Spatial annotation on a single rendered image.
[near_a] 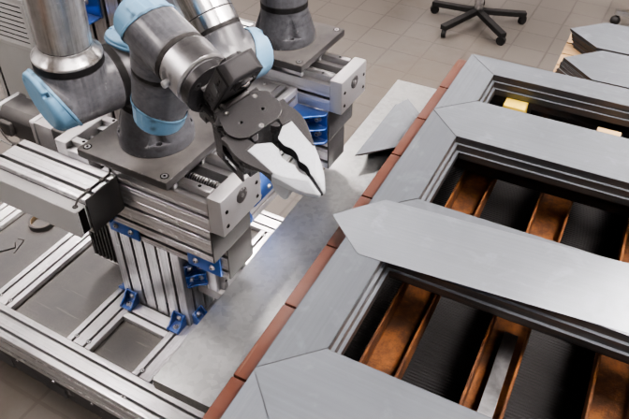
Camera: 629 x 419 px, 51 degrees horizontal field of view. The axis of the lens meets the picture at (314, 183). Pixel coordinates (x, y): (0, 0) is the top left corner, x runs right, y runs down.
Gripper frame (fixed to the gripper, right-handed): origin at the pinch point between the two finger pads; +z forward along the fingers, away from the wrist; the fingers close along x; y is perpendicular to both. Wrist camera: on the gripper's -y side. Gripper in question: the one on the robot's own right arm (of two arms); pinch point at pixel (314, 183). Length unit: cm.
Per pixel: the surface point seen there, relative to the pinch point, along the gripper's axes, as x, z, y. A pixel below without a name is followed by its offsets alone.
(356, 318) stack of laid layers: -11, 3, 56
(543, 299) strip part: -38, 23, 53
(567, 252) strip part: -52, 20, 57
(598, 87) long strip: -112, -7, 77
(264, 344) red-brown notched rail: 5, -4, 57
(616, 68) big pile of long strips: -127, -10, 83
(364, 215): -29, -14, 62
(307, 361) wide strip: 3, 4, 50
